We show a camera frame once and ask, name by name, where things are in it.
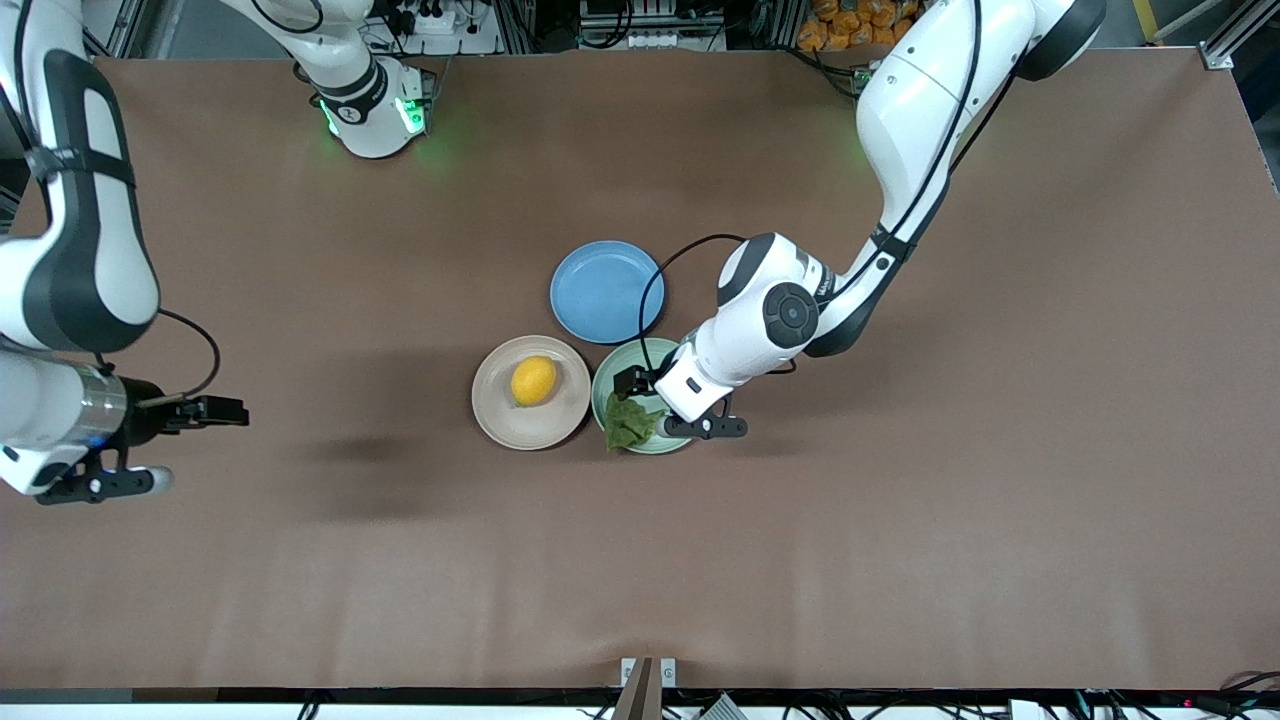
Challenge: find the pile of orange fruits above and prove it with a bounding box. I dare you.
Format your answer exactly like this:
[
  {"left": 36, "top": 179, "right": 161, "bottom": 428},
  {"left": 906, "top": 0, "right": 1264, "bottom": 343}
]
[{"left": 797, "top": 0, "right": 933, "bottom": 53}]

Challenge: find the aluminium frame profile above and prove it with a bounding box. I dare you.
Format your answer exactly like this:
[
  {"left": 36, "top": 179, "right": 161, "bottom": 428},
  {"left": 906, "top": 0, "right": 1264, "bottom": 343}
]
[
  {"left": 82, "top": 0, "right": 151, "bottom": 59},
  {"left": 1203, "top": 0, "right": 1280, "bottom": 71}
]

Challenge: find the green lettuce leaf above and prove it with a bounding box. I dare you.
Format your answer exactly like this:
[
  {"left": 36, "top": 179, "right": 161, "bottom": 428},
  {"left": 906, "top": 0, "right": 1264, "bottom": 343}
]
[{"left": 604, "top": 392, "right": 667, "bottom": 453}]

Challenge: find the pink plate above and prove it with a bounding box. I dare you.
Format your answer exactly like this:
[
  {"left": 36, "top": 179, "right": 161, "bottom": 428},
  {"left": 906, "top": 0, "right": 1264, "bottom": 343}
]
[{"left": 471, "top": 335, "right": 592, "bottom": 451}]

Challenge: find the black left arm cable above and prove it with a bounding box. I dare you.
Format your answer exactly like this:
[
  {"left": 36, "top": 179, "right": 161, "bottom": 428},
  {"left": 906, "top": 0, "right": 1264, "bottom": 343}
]
[{"left": 638, "top": 0, "right": 987, "bottom": 380}]

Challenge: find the white power strip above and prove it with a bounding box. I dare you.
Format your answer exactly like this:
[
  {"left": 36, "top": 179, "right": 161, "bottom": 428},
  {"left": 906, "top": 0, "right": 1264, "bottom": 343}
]
[{"left": 385, "top": 0, "right": 471, "bottom": 37}]

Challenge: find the green plate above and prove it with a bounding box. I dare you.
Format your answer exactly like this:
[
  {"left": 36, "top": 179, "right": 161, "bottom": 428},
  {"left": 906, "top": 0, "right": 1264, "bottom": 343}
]
[{"left": 591, "top": 338, "right": 703, "bottom": 455}]

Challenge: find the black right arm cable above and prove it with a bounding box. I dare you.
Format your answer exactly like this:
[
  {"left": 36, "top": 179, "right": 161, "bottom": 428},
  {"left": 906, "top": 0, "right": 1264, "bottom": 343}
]
[{"left": 14, "top": 0, "right": 222, "bottom": 411}]

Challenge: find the blue plate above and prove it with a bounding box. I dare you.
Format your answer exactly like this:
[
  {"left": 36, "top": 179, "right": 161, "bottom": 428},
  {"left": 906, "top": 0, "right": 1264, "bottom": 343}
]
[{"left": 549, "top": 240, "right": 666, "bottom": 345}]

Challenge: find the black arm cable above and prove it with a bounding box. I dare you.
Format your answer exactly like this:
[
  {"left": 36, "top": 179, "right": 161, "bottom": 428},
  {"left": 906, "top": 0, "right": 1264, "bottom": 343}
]
[
  {"left": 638, "top": 0, "right": 987, "bottom": 380},
  {"left": 14, "top": 0, "right": 222, "bottom": 411}
]

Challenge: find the metal mount bracket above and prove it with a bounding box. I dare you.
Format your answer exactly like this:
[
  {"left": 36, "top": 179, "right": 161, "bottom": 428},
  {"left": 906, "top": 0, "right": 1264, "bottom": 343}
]
[{"left": 612, "top": 657, "right": 678, "bottom": 720}]

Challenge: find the yellow lemon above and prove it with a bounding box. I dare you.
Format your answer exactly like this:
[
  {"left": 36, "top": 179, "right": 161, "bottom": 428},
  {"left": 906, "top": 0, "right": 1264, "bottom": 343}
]
[{"left": 510, "top": 355, "right": 559, "bottom": 408}]

